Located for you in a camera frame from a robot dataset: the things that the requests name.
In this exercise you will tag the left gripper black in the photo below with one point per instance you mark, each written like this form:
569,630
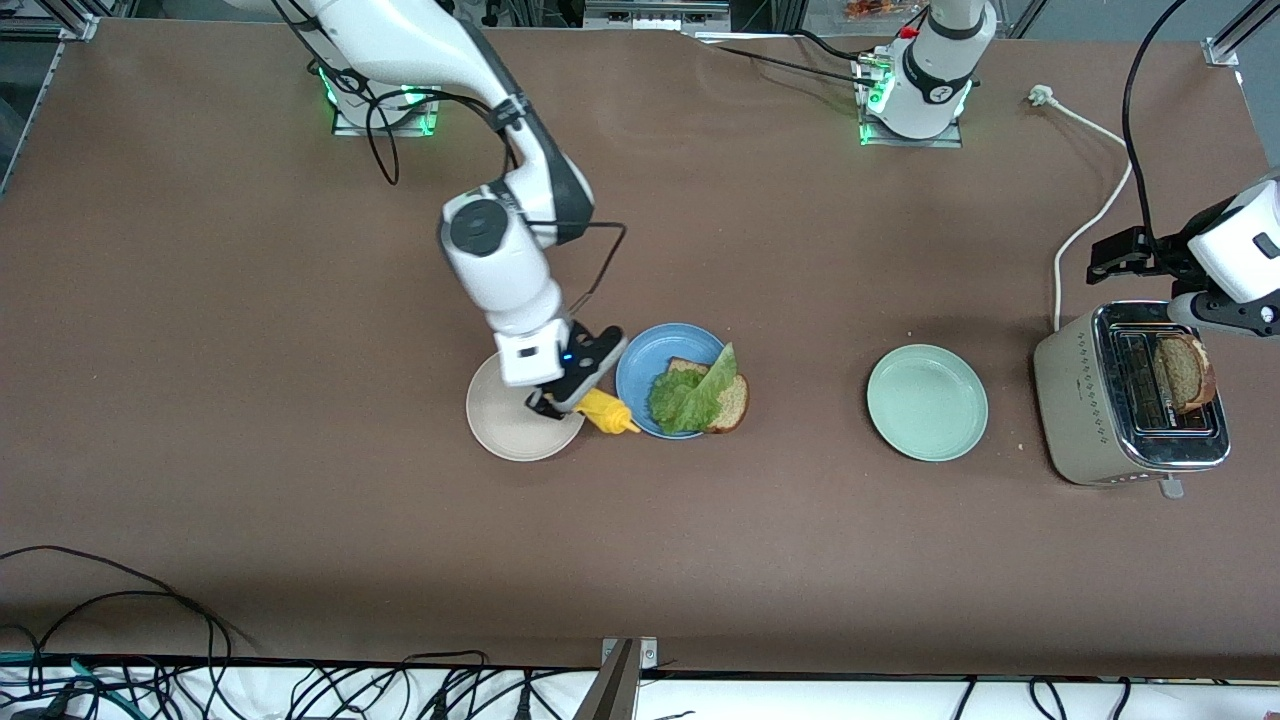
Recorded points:
1166,256

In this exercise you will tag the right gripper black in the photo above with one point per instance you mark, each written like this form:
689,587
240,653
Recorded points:
545,407

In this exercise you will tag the yellow mustard squeeze bottle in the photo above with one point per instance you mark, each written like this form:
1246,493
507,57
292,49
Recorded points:
605,412

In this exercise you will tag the green lettuce leaf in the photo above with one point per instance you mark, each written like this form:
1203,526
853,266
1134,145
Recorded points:
690,395

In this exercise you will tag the brown bread slice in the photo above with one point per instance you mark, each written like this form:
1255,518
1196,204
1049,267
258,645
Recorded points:
732,402
1185,372

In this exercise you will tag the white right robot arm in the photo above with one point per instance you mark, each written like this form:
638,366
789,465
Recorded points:
500,260

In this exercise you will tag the beige round plate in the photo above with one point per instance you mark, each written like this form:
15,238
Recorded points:
510,430

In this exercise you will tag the blue round plate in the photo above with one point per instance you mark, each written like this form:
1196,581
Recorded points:
660,350

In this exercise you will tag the green round plate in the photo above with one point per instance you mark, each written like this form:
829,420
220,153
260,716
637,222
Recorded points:
927,402

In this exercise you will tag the beige chrome toaster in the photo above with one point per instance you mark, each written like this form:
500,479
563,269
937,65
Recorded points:
1080,410

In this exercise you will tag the orange packet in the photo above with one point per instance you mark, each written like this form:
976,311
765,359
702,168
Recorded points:
880,10

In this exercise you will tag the grey metal box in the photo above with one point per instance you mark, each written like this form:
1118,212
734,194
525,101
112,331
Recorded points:
650,12

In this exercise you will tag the aluminium frame profile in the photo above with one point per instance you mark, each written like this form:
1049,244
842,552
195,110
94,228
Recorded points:
65,20
1225,50

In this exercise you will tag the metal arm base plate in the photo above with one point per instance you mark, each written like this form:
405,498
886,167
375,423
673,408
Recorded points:
425,125
948,141

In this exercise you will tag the aluminium profile post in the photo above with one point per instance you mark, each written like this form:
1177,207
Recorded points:
615,690

